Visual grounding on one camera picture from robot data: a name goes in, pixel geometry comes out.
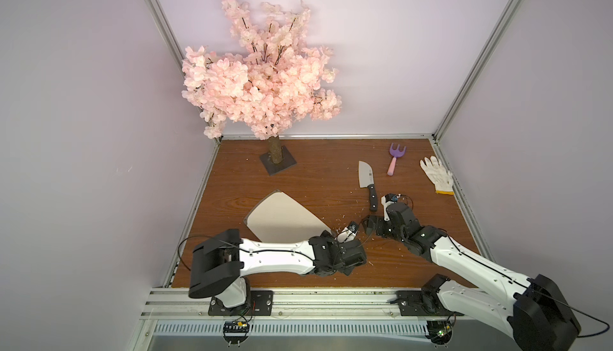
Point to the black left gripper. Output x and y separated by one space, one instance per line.
326 239

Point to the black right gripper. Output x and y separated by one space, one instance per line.
379 223

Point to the black-handled kitchen knife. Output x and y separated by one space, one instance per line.
366 180

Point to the white grey-rimmed cutting board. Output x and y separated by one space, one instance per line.
280 219

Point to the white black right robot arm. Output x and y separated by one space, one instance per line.
531 311

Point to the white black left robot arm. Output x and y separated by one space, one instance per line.
222 263

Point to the white work glove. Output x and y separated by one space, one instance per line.
438 174

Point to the purple pink garden fork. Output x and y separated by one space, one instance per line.
396 152

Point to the pink artificial blossom tree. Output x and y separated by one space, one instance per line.
277 82

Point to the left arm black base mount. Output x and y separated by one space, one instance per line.
239 299

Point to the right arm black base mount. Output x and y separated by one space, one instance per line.
423 302

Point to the aluminium front rail frame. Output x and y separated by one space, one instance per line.
314 319

